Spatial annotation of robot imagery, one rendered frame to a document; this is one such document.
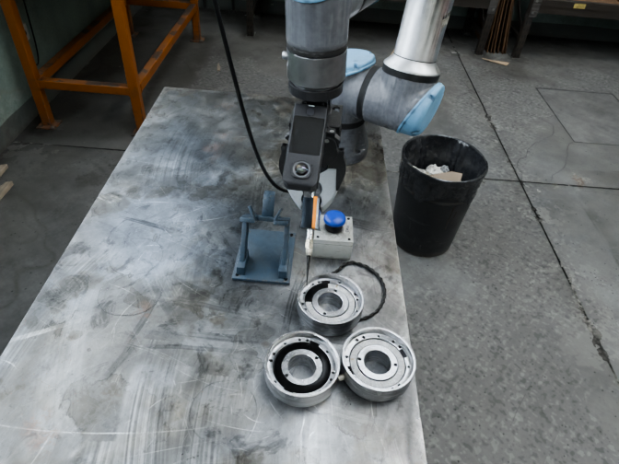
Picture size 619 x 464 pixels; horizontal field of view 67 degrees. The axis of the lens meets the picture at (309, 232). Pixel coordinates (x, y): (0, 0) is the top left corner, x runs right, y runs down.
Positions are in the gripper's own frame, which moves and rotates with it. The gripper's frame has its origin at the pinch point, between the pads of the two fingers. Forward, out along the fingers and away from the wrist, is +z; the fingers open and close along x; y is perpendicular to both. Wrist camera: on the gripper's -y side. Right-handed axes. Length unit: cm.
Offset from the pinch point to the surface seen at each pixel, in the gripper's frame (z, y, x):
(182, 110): 15, 50, 40
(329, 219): 8.1, 6.2, -2.5
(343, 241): 11.0, 3.9, -5.3
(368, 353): 12.4, -17.0, -10.8
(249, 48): 103, 293, 84
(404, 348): 12.2, -15.6, -16.0
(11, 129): 87, 137, 174
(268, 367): 11.1, -22.1, 3.1
